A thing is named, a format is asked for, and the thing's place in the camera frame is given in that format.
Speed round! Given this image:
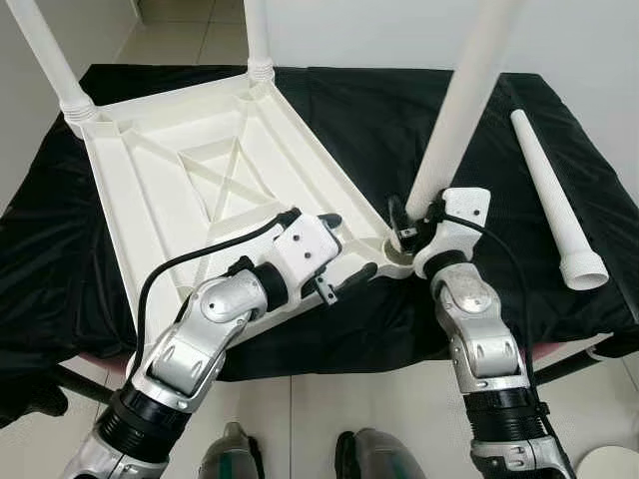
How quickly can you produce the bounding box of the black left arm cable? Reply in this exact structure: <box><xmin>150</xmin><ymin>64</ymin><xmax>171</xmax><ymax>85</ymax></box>
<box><xmin>133</xmin><ymin>206</ymin><xmax>303</xmax><ymax>375</ymax></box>

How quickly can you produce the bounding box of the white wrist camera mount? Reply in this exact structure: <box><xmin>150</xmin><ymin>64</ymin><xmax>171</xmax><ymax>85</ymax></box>
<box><xmin>412</xmin><ymin>187</ymin><xmax>492</xmax><ymax>280</ymax></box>
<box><xmin>270</xmin><ymin>210</ymin><xmax>345</xmax><ymax>305</ymax></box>

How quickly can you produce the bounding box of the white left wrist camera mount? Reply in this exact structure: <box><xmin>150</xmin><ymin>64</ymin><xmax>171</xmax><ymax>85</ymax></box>
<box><xmin>270</xmin><ymin>210</ymin><xmax>345</xmax><ymax>305</ymax></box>

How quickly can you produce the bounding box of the black table cloth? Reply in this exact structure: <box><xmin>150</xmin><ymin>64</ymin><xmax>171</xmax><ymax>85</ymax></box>
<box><xmin>0</xmin><ymin>63</ymin><xmax>639</xmax><ymax>385</ymax></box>

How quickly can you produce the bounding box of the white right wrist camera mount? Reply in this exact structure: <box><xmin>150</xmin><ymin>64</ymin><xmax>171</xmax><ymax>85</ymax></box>
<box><xmin>412</xmin><ymin>187</ymin><xmax>492</xmax><ymax>280</ymax></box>

